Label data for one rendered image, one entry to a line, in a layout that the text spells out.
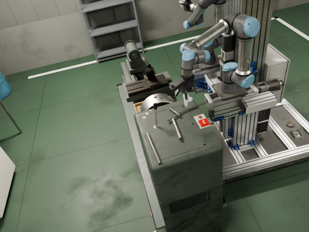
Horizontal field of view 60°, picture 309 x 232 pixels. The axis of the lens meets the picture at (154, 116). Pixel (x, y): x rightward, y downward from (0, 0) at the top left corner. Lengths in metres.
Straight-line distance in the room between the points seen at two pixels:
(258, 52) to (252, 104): 0.44
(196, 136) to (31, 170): 2.59
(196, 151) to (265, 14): 1.19
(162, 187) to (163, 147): 0.27
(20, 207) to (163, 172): 2.24
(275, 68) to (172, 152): 1.28
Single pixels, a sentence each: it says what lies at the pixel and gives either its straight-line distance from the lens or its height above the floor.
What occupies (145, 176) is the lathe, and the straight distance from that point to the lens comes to 2.53.
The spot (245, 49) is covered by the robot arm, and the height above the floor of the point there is 1.60.
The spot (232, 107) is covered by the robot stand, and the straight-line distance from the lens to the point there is 2.39.
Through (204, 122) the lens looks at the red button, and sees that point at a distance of 1.87.
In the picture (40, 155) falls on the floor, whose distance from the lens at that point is 4.00.
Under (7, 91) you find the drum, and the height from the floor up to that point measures 0.08.
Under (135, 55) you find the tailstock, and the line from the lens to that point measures 3.14.
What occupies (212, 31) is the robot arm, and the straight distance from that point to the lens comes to 1.90.
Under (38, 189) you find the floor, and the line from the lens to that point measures 3.62.
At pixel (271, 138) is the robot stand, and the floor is 0.21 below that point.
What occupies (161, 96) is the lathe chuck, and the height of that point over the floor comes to 1.23.
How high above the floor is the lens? 2.55
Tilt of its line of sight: 41 degrees down
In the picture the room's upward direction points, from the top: 12 degrees counter-clockwise
